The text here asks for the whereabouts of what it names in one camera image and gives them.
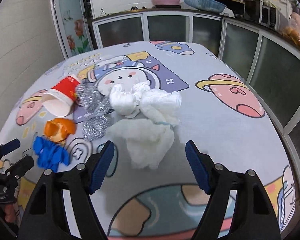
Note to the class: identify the bag of bread buns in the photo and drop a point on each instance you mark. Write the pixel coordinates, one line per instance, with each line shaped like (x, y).
(292, 32)

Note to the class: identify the silver steel wool scrubber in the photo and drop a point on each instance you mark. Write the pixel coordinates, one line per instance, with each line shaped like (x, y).
(92, 100)

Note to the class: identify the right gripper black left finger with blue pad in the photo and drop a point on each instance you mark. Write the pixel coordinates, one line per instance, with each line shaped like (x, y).
(45, 215)

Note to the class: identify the floral glass door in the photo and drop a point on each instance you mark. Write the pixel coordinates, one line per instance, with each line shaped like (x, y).
(71, 25)

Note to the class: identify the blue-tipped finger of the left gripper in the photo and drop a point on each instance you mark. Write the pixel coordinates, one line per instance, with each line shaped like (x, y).
(9, 147)

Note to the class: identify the cartoon print tablecloth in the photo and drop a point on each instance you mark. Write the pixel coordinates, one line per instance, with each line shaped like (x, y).
(218, 112)

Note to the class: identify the red white paper cup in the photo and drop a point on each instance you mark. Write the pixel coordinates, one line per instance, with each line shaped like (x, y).
(59, 99)

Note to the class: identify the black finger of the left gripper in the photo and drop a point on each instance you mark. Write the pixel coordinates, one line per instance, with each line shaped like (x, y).
(19, 169)

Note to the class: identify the person's left hand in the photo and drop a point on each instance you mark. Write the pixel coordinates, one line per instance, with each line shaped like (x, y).
(7, 212)

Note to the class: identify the white tissue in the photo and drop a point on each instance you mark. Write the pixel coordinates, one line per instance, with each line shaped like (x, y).
(149, 118)

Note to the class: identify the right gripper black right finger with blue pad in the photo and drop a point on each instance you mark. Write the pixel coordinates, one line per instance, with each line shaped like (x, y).
(254, 216)

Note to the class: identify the blue plastic basket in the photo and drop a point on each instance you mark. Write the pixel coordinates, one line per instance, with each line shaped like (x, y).
(206, 5)

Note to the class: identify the pink thermos left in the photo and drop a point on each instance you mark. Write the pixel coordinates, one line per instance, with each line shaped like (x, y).
(297, 21)

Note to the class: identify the blue rubber glove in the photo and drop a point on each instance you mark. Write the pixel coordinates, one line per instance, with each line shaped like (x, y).
(50, 154)

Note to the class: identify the microwave oven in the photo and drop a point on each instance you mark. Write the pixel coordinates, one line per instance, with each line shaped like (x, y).
(265, 15)

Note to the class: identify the orange peel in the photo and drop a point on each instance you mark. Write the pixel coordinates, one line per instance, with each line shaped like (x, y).
(58, 129)

